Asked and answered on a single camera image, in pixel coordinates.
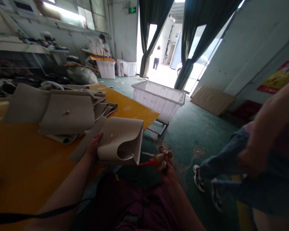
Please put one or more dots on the person's left hand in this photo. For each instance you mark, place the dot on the person's left hand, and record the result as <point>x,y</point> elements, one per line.
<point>92,150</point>

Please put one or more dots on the person's right hand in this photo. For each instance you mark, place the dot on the person's right hand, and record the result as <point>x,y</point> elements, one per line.
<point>169,172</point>

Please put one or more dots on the person's right fingers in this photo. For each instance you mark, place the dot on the person's right fingers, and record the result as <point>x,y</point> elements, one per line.
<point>165,167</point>

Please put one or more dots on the beige leather flap piece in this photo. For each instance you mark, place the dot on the beige leather flap piece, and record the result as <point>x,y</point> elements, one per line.
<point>120,137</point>

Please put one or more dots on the person's body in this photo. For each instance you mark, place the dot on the person's body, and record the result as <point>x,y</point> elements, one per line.
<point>134,207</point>

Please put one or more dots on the clear plastic bin on cart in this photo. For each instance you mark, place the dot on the clear plastic bin on cart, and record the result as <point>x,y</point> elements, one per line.
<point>159,98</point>

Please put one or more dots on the brown cardboard sheet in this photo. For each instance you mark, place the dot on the brown cardboard sheet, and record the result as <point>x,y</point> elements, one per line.
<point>213,99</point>

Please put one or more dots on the red crate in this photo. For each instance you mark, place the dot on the red crate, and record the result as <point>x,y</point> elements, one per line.
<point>248,110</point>

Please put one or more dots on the white plastic bin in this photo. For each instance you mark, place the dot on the white plastic bin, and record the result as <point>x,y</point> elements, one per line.
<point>106,69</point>
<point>129,68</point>

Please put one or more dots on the pile of beige leather pieces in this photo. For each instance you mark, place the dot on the pile of beige leather pieces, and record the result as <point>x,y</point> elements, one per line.
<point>62,113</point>

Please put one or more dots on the white woven sack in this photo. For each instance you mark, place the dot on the white woven sack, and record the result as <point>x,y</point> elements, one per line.
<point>83,75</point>

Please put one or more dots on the dark green curtain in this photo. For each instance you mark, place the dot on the dark green curtain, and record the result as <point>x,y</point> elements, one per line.
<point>150,29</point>
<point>197,36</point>

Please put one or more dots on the green exit sign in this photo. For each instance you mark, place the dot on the green exit sign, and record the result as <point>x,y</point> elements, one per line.
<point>132,10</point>

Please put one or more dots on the cluttered workbench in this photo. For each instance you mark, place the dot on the cluttered workbench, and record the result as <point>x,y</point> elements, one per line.
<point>26,48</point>

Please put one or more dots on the red and yellow wall poster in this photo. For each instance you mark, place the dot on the red and yellow wall poster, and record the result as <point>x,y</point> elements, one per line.
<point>278,78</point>

